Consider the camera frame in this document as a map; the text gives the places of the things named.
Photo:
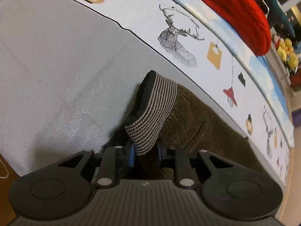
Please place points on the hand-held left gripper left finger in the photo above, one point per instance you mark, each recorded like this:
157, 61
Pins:
131, 155

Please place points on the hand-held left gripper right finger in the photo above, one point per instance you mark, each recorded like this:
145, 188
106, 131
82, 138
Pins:
159, 154

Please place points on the deer printed bed sheet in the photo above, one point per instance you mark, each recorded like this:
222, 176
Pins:
58, 63

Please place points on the light blue patterned cover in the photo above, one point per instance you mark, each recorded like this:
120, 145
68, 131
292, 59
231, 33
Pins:
258, 68

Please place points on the red folded quilt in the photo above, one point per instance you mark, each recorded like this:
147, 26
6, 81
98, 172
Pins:
237, 11

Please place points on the yellow plush toy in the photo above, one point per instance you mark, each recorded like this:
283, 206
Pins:
284, 49
294, 60

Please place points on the teal plush toy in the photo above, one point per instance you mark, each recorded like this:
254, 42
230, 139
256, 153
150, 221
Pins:
279, 7

